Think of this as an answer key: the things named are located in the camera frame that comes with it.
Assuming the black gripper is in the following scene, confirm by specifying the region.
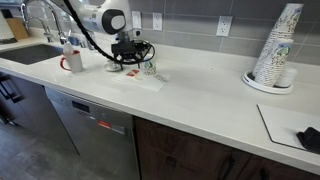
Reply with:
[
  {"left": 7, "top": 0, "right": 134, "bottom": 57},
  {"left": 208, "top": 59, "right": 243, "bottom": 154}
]
[{"left": 110, "top": 30, "right": 148, "bottom": 71}]

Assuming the small white espresso cup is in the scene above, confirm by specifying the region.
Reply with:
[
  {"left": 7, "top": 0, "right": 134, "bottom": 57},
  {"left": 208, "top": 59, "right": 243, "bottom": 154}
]
[{"left": 106, "top": 59, "right": 118, "bottom": 70}]

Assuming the patterned paper coffee cup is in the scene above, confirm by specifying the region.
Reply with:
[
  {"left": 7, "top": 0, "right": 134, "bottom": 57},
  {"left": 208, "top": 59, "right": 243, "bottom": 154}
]
[{"left": 142, "top": 59, "right": 157, "bottom": 76}]

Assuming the short patterned paper cup stack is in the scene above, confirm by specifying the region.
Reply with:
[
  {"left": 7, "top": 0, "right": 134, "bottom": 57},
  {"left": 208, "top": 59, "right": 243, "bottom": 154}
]
[{"left": 254, "top": 37, "right": 295, "bottom": 88}]

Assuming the tall patterned paper cup stack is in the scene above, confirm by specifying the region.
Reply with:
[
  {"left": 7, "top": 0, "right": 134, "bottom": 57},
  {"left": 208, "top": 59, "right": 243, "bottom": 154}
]
[{"left": 251, "top": 3, "right": 305, "bottom": 81}]

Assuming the white cup lid stack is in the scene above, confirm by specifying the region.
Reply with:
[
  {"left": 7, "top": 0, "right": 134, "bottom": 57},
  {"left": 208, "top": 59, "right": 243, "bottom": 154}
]
[{"left": 275, "top": 66, "right": 298, "bottom": 89}]

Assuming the red sachet packet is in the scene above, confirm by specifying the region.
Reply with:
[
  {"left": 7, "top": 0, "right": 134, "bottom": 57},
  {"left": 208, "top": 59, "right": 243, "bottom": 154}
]
[{"left": 125, "top": 69, "right": 141, "bottom": 78}]

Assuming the white paper napkin mat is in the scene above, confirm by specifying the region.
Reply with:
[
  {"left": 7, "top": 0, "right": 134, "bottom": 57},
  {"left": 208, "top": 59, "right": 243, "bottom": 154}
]
[{"left": 112, "top": 67, "right": 172, "bottom": 92}]

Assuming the small patterned sugar sachet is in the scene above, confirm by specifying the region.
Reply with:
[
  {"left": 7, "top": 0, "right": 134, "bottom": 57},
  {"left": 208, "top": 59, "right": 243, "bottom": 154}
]
[{"left": 154, "top": 73, "right": 169, "bottom": 84}]

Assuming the clear plastic water bottle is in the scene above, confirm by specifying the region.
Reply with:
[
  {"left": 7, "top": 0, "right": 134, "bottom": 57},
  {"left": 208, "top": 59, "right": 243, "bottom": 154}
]
[{"left": 85, "top": 35, "right": 98, "bottom": 52}]

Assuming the blue sponge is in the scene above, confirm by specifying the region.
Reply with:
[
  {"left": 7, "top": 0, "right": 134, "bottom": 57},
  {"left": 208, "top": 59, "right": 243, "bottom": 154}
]
[{"left": 68, "top": 35, "right": 81, "bottom": 47}]

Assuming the white rounded scrubber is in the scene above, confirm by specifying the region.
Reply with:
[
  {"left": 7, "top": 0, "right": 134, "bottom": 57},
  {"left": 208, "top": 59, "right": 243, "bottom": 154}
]
[{"left": 62, "top": 42, "right": 75, "bottom": 56}]

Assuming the stainless steel dishwasher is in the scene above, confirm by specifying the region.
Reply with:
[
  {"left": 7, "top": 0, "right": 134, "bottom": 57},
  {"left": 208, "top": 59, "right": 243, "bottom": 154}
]
[{"left": 43, "top": 86, "right": 141, "bottom": 180}]

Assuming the tall chrome kitchen faucet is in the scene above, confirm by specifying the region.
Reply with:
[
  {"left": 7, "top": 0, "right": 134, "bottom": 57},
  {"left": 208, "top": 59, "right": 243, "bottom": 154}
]
[{"left": 19, "top": 0, "right": 69, "bottom": 46}]

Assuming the small chrome faucet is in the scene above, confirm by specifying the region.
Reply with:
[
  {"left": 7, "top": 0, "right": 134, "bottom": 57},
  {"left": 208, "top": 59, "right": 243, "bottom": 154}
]
[{"left": 27, "top": 15, "right": 55, "bottom": 44}]

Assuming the dark undermount sink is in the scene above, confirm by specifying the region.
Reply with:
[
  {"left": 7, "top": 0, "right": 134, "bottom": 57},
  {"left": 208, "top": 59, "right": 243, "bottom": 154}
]
[{"left": 0, "top": 43, "right": 65, "bottom": 66}]

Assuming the brown wooden cabinet door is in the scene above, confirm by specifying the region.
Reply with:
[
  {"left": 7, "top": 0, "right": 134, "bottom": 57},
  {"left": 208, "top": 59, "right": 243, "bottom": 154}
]
[
  {"left": 235, "top": 154, "right": 320, "bottom": 180},
  {"left": 133, "top": 115, "right": 244, "bottom": 180}
]

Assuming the dark grey lower cabinet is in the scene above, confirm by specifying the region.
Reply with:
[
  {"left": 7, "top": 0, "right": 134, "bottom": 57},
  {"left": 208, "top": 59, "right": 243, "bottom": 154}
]
[{"left": 0, "top": 71, "right": 80, "bottom": 156}]

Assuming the wooden cutting board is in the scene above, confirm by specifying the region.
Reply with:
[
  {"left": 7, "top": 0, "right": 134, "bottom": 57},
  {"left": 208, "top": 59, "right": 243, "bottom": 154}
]
[{"left": 5, "top": 17, "right": 31, "bottom": 41}]

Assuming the white round tray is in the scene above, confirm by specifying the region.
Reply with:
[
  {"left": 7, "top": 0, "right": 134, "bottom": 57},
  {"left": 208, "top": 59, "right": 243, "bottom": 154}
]
[{"left": 242, "top": 70, "right": 295, "bottom": 96}]

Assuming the white rectangular board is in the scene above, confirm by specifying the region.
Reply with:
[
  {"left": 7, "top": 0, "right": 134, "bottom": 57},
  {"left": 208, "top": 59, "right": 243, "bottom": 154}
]
[{"left": 256, "top": 104, "right": 320, "bottom": 155}]

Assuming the black cloth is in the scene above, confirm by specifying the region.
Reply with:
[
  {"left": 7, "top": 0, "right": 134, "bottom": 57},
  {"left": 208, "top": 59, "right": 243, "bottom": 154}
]
[{"left": 296, "top": 126, "right": 320, "bottom": 155}]

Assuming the white light switch plate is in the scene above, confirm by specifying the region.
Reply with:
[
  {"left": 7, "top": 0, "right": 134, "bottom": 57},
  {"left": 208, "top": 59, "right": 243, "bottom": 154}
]
[{"left": 131, "top": 10, "right": 143, "bottom": 30}]

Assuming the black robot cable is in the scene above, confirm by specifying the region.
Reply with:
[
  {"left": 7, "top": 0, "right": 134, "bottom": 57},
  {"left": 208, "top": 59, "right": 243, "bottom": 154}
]
[{"left": 62, "top": 0, "right": 156, "bottom": 66}]

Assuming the white wall power outlet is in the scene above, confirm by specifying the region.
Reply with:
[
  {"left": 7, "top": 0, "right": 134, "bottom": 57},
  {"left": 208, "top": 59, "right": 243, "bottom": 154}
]
[
  {"left": 215, "top": 15, "right": 234, "bottom": 38},
  {"left": 152, "top": 12, "right": 164, "bottom": 32}
]

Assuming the white mug with red handle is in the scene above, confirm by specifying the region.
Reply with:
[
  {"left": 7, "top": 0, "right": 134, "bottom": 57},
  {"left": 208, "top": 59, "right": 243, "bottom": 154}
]
[{"left": 59, "top": 50, "right": 85, "bottom": 74}]

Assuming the black cabinet handle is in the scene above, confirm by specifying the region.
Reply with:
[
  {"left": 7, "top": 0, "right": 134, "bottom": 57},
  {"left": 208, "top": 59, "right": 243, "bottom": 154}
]
[{"left": 0, "top": 75, "right": 24, "bottom": 104}]

